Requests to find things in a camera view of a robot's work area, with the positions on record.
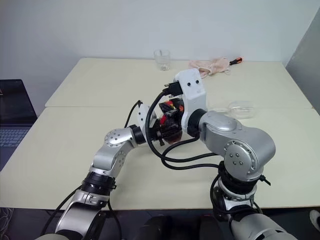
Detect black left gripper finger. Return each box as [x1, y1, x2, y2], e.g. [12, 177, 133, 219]
[163, 132, 181, 145]

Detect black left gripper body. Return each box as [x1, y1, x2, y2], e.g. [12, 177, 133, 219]
[149, 117, 167, 148]

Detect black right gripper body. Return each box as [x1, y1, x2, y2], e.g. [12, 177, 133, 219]
[172, 98, 186, 127]

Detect clear wine glass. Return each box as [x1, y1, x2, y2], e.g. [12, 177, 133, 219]
[210, 99, 257, 121]

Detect clear glass tumbler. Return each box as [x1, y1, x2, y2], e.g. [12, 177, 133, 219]
[153, 48, 172, 72]

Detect pink cloth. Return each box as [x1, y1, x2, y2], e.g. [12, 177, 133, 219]
[187, 56, 231, 79]

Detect orange and black screwdriver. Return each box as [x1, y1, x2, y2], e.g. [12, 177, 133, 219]
[228, 56, 244, 67]

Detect dark laptop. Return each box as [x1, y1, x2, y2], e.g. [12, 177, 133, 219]
[0, 79, 39, 170]

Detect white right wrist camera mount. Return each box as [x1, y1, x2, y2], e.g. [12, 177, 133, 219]
[173, 68, 207, 134]

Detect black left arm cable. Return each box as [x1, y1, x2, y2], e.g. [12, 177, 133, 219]
[124, 99, 143, 129]

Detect tangled light cables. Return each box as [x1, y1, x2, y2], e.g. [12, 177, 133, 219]
[0, 206, 15, 224]

